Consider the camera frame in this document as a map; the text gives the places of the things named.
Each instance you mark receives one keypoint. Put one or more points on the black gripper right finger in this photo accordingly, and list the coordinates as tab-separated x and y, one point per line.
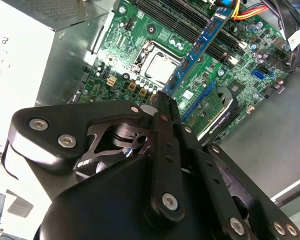
215	175

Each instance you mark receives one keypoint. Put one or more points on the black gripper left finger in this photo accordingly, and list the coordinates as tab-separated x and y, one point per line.
52	132

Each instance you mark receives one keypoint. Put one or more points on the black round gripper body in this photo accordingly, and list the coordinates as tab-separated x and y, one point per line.
102	212

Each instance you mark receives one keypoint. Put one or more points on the blue RAM stick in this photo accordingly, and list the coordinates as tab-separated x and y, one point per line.
202	40

